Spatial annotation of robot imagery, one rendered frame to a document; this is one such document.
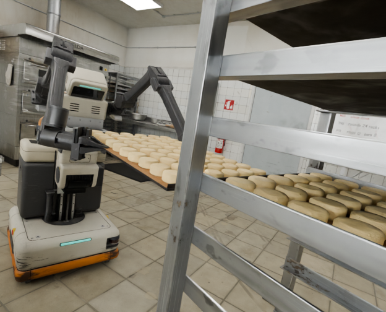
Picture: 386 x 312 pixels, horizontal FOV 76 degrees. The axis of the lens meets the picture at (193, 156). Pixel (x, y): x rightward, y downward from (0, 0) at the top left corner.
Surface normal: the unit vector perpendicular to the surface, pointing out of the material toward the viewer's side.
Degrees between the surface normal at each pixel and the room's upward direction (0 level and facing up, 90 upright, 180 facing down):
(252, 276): 90
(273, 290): 90
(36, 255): 91
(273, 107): 90
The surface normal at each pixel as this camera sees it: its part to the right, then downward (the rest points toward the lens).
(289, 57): -0.76, -0.02
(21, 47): 0.83, 0.21
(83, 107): 0.60, 0.37
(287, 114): -0.53, 0.05
